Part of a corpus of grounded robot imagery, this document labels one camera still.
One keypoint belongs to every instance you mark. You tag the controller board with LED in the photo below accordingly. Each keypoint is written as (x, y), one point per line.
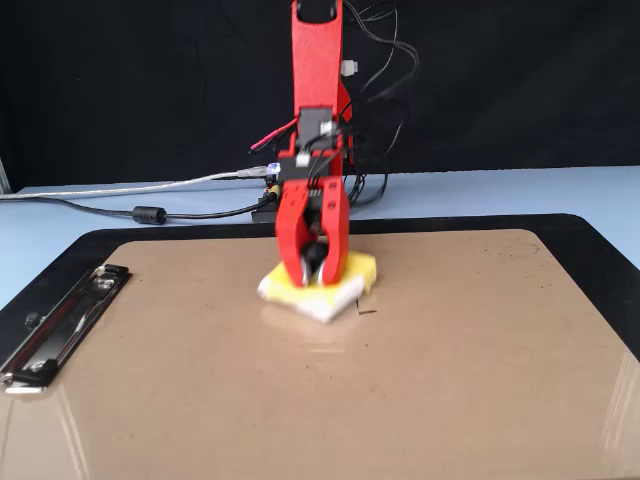
(272, 172)

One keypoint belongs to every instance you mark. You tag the chrome clipboard clip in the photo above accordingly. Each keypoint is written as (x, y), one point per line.
(65, 325)

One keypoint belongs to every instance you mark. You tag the yellow white sponge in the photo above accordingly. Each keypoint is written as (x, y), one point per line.
(320, 300)

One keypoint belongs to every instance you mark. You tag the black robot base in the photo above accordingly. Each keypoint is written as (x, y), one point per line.
(264, 215)

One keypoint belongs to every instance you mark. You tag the black marker scribble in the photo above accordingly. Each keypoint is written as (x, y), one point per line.
(367, 312)

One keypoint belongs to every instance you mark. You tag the black backdrop cloth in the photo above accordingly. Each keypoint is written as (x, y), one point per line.
(125, 75)

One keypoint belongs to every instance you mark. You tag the black clipboard with brown board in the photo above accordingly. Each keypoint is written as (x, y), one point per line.
(250, 400)

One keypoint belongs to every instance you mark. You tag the grey metal post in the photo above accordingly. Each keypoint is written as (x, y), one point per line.
(4, 175)

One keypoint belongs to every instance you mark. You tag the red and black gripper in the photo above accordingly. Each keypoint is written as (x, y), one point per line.
(295, 167)

